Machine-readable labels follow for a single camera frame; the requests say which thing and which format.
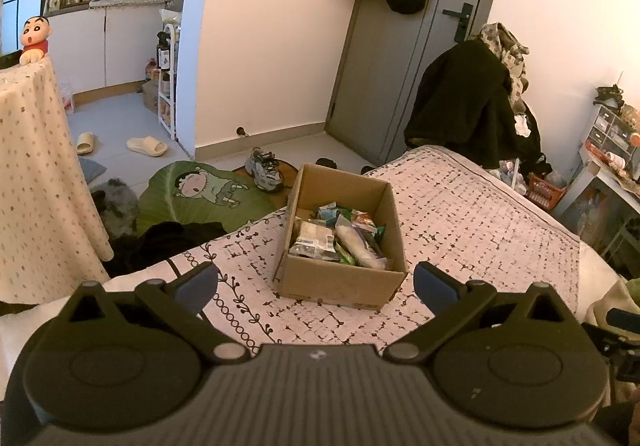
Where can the white kitchen cabinet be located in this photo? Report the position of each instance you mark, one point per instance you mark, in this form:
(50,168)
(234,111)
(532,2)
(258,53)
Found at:
(115,46)

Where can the grey door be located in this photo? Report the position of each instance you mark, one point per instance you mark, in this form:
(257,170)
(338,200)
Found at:
(380,76)

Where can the white desk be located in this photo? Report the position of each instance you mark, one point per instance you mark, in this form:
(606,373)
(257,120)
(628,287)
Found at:
(600,176)

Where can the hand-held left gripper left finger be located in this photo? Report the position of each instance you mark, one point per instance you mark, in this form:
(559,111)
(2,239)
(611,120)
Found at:
(197,283)

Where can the grey fluffy cushion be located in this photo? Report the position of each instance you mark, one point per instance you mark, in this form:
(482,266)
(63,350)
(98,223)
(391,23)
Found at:
(117,206)

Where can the orange plastic basket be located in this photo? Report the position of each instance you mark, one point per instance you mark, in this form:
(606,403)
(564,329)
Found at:
(545,193)

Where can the clear white barcode snack packet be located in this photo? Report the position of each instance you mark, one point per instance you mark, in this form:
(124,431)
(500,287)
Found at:
(312,241)

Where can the grey sneaker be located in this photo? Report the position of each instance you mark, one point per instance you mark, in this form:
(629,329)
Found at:
(265,171)

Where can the black clothes pile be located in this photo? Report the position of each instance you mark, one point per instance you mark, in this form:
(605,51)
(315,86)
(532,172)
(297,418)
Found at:
(170,241)

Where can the door stop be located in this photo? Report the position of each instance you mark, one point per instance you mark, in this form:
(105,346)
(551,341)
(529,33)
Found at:
(242,131)

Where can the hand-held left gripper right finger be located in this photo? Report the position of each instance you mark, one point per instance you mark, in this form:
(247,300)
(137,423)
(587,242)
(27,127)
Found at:
(435,286)

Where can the black coat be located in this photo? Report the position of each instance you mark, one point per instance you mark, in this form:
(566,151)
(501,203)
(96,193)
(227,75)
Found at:
(460,101)

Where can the patterned scarf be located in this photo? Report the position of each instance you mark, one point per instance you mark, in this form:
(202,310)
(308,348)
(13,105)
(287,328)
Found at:
(500,41)

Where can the brown cardboard box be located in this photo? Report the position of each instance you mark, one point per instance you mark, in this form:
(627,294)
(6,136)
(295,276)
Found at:
(340,286)

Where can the plastic bags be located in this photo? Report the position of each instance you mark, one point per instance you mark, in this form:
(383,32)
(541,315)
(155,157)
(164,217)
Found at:
(510,174)

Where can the person's right forearm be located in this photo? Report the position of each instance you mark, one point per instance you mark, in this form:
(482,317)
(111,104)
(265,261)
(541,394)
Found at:
(617,296)

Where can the dark figurine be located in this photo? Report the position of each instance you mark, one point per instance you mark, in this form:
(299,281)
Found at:
(609,95)

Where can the green cartoon floor mat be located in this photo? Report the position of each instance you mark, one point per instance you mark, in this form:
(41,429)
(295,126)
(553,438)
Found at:
(165,201)

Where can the cream slipper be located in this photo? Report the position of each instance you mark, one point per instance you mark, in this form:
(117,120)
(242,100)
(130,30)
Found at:
(146,146)
(85,143)

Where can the large green snack packet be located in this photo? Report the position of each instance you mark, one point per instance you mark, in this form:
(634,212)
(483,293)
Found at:
(378,233)

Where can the small green snack packet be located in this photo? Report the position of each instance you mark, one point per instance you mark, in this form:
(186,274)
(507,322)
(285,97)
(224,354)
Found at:
(346,254)

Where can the blue and green snack packet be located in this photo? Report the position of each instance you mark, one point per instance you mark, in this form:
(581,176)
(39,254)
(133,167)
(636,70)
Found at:
(330,212)

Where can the white shelf rack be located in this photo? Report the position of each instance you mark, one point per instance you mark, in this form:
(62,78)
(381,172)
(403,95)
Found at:
(167,106)

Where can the cream dotted tablecloth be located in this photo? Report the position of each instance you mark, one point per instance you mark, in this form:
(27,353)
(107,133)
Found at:
(40,176)

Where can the black spray bottle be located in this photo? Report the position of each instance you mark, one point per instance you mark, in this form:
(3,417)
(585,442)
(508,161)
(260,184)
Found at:
(163,54)

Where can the cartoon boy doll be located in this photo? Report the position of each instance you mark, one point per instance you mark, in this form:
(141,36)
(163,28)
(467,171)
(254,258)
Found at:
(34,39)

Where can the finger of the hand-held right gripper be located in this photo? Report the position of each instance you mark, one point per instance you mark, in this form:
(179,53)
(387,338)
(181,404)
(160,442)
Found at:
(622,317)

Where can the small drawer organizer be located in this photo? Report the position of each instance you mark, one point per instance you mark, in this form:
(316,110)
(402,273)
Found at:
(610,131)

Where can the blue-grey cushion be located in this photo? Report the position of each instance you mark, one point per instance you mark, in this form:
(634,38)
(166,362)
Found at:
(92,170)

